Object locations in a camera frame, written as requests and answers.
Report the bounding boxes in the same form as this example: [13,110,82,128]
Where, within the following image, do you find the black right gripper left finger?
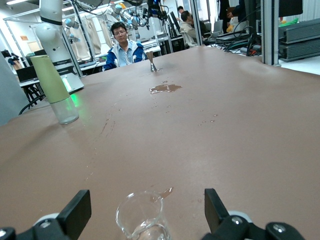
[0,189,92,240]

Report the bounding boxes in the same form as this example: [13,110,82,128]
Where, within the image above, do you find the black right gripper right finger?
[201,187,306,240]

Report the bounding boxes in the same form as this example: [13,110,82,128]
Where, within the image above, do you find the clear glass measuring cup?
[115,191,172,240]

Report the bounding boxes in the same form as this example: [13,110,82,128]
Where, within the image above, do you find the steel double jigger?
[145,51,159,73]

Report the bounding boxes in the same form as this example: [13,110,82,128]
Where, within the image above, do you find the green sleeved glass bottle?
[30,54,80,125]

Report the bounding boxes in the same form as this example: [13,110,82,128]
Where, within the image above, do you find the spilled liquid puddle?
[149,83,183,95]

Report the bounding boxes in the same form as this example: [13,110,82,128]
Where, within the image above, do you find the black laptop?
[15,65,40,84]

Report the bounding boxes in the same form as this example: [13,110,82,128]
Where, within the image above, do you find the man in blue jacket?
[101,21,149,72]

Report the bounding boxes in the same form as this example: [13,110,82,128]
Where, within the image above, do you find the seated person white jacket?
[179,10,209,48]

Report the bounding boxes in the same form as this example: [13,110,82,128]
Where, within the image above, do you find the stacked black metal profiles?
[277,17,320,63]

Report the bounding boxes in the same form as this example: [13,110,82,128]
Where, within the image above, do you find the green plush toy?
[279,17,300,28]

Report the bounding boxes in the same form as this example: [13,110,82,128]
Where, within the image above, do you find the standing person dark clothes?
[218,0,248,25]

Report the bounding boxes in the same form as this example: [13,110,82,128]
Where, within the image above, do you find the person with black hair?
[176,5,187,22]

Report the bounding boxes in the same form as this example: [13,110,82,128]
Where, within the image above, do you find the aluminium frame post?
[259,0,282,67]

